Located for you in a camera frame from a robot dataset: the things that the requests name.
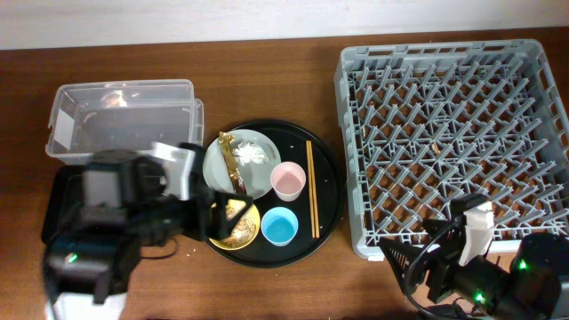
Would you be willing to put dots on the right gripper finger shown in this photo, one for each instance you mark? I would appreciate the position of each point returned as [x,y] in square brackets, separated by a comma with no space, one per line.
[407,263]
[432,227]

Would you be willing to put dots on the wooden chopstick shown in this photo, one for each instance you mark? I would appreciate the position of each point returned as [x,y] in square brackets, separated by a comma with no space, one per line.
[314,186]
[311,207]

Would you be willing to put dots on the wooden chopstick right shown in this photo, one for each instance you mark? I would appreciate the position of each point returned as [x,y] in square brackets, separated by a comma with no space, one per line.
[314,186]

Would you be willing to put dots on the yellow bowl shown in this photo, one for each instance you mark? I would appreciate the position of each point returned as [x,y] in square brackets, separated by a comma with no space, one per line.
[242,231]

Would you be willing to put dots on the blue cup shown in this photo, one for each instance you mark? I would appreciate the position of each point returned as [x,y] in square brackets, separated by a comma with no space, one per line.
[279,226]

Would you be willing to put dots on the crumpled white tissue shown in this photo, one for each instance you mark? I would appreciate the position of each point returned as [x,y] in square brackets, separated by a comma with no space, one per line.
[249,153]

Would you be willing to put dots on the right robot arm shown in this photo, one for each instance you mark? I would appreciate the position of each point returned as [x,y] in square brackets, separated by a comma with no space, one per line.
[535,287]

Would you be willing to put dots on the black rectangular tray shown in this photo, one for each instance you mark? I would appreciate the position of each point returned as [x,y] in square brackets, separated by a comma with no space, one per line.
[67,193]

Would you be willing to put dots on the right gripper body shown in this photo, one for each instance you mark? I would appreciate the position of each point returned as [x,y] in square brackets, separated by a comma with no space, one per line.
[444,263]

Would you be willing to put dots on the clear plastic bin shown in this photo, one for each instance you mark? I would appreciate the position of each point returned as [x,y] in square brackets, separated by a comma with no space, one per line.
[90,117]

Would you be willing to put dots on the grey plate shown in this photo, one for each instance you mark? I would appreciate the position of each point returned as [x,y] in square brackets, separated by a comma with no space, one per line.
[255,176]

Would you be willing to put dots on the grey dishwasher rack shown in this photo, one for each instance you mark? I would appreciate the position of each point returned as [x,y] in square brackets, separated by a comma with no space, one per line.
[423,124]

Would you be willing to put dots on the gold brown snack wrapper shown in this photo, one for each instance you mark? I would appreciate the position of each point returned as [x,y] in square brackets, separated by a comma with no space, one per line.
[225,139]

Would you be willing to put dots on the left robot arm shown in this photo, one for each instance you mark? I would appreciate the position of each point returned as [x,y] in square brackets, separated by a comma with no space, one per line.
[102,213]

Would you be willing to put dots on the pink cup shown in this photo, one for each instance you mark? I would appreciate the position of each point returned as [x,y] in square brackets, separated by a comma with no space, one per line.
[288,179]

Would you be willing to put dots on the wooden chopstick left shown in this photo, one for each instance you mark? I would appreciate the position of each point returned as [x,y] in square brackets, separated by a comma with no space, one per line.
[311,207]

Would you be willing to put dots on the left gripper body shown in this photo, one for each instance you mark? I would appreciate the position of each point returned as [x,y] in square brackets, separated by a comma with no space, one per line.
[198,228]

